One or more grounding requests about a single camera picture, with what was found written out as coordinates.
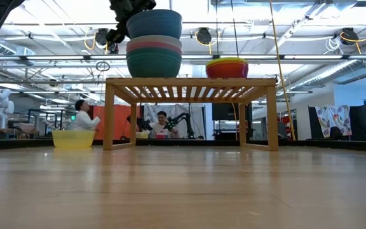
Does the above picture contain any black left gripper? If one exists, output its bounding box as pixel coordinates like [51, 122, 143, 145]
[105, 0, 157, 45]

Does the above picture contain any pink bowl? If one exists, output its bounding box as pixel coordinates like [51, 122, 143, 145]
[126, 40, 183, 55]

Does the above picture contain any blue bowl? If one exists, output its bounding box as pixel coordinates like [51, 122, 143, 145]
[126, 8, 183, 40]

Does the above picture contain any teal bowl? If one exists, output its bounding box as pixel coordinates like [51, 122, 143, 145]
[126, 47, 183, 79]

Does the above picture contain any red bowl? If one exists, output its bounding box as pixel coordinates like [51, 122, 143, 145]
[205, 60, 249, 69]

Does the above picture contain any yellow bowl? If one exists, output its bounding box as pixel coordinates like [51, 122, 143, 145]
[51, 129, 97, 149]

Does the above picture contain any purple bowl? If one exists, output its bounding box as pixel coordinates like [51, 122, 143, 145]
[206, 65, 249, 79]

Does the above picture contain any wooden slatted shelf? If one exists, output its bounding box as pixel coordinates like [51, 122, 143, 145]
[102, 77, 280, 152]

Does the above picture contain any white floral sheet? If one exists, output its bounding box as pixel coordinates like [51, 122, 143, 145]
[143, 103, 207, 139]

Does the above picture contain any orange partition panel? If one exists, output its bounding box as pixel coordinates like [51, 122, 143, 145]
[89, 104, 141, 140]

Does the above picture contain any person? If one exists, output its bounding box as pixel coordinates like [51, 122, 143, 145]
[149, 110, 180, 139]
[65, 99, 102, 131]

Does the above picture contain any black monitor screen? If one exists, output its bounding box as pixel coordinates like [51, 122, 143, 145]
[211, 102, 254, 121]

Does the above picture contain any pale beige bin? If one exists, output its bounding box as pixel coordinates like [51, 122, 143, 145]
[13, 122, 40, 134]

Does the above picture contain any colourful patterned cloth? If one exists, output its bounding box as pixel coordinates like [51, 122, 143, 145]
[315, 104, 353, 138]

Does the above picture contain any black ceiling cable reel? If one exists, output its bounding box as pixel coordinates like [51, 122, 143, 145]
[341, 27, 360, 46]
[94, 27, 109, 46]
[107, 41, 119, 55]
[196, 27, 213, 46]

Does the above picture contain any black hanging cable loop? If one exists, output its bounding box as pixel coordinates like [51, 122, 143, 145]
[95, 60, 111, 73]

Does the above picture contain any silver ventilation duct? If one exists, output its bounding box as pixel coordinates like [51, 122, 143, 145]
[0, 39, 36, 66]
[289, 34, 366, 93]

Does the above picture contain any black aluminium table frame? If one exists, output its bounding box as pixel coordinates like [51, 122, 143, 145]
[0, 138, 366, 152]

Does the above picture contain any yellow hanging cable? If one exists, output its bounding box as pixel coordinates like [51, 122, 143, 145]
[268, 0, 297, 142]

